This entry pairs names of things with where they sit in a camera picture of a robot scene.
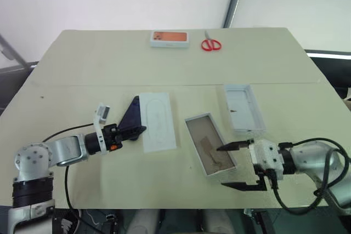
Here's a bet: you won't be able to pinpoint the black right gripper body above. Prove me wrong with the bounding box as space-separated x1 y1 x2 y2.
253 164 278 192

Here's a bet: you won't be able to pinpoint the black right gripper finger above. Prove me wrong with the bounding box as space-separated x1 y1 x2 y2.
220 180 262 193
216 139 253 152

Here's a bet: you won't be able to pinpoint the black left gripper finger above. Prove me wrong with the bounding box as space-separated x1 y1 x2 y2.
118 95 141 134
121 125 148 141

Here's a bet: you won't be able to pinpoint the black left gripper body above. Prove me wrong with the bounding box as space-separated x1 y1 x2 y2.
103 123 124 153

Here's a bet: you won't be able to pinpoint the white phone box base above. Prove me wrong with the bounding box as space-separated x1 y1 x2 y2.
184 111 238 184

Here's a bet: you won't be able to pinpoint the white phone box lid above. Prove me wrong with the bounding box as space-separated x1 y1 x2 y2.
223 83 267 136

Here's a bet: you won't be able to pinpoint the orange print phone box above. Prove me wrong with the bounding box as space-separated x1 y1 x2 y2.
150 31 191 49

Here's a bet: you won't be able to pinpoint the black box with white logo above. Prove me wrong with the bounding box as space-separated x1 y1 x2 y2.
53 209 81 234

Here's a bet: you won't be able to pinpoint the pale rounded shape under table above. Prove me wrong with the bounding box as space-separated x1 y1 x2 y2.
202 209 242 234
128 209 160 234

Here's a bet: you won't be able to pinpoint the black bar with white stripe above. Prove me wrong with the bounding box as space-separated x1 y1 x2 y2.
304 49 351 60

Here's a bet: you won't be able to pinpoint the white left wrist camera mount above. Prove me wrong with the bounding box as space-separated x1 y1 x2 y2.
92 103 111 155

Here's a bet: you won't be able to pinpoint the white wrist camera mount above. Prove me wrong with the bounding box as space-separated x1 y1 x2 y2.
248 139 285 180
92 103 111 155

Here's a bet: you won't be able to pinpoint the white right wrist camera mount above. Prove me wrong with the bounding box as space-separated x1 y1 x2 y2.
248 139 285 180

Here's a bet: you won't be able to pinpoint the black metal table bracket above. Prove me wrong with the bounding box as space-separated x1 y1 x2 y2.
243 208 275 234

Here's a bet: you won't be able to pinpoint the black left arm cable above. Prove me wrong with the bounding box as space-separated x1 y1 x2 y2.
42 123 95 234

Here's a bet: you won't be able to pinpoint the red handled scissors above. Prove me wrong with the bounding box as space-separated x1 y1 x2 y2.
200 30 222 52

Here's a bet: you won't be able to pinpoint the grey metal frame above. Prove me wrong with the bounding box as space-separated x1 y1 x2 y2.
0 33 38 71

